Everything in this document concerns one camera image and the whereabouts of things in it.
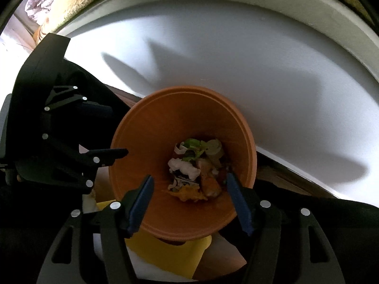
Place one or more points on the green snack bag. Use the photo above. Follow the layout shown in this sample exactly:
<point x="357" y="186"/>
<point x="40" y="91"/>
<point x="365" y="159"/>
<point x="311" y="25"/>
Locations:
<point x="193" y="145"/>

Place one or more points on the white paper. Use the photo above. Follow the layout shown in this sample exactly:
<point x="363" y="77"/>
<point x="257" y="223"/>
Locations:
<point x="185" y="168"/>

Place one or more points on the brown plastic waste bin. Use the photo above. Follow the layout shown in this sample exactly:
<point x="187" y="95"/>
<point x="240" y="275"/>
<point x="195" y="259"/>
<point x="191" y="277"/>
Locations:
<point x="154" y="153"/>

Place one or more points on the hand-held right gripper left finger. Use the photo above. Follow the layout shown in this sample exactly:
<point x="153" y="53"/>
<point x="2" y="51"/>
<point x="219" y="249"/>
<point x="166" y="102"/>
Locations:
<point x="142" y="202"/>

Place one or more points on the orange white tissue packet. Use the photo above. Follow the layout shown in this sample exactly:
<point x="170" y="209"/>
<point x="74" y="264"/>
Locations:
<point x="208" y="185"/>

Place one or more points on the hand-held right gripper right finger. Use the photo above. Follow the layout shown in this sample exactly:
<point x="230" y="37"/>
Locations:
<point x="239" y="204"/>

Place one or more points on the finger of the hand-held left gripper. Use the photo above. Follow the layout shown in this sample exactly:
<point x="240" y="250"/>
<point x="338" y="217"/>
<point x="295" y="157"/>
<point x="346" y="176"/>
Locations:
<point x="96" y="110"/>
<point x="114" y="153"/>

